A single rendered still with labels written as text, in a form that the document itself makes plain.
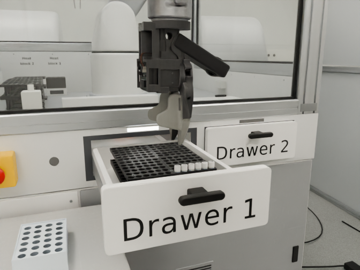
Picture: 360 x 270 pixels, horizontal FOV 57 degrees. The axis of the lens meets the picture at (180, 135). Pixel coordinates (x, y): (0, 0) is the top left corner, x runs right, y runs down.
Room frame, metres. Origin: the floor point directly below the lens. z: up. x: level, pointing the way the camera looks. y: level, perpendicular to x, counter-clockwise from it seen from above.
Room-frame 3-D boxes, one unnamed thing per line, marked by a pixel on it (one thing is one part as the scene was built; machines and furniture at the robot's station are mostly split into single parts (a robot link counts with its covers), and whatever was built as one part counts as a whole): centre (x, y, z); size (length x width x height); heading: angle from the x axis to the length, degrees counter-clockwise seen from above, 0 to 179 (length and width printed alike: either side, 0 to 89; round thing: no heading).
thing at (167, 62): (0.59, 0.03, 1.11); 0.09 x 0.08 x 0.12; 110
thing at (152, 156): (0.69, 0.05, 0.87); 0.22 x 0.18 x 0.06; 20
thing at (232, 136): (0.91, -0.21, 0.87); 0.29 x 0.02 x 0.11; 110
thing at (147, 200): (0.50, -0.02, 0.87); 0.29 x 0.02 x 0.11; 110
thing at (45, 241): (0.54, 0.25, 0.78); 0.12 x 0.08 x 0.04; 19
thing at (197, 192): (0.48, -0.03, 0.91); 0.07 x 0.04 x 0.01; 110
